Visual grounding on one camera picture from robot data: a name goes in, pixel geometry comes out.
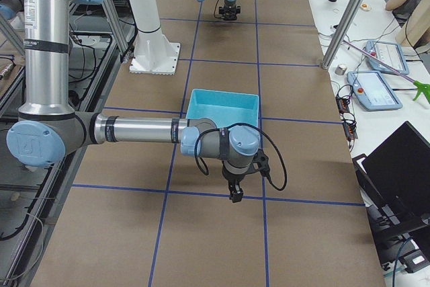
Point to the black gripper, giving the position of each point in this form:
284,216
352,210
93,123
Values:
228,10
232,177

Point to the light blue plastic bin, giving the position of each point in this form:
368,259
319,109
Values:
238,111

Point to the near teach pendant tablet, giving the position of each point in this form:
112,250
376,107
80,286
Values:
373,91

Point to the teach pendant tablet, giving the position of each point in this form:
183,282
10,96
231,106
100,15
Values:
389,53
373,91

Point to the black laptop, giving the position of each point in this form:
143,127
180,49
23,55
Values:
395,176

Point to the far teach pendant tablet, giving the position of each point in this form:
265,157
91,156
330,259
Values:
389,53

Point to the seated person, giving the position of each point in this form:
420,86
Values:
403,10

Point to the green tipped grabber stick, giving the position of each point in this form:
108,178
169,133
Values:
422,88

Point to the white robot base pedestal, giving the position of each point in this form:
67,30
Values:
153,52

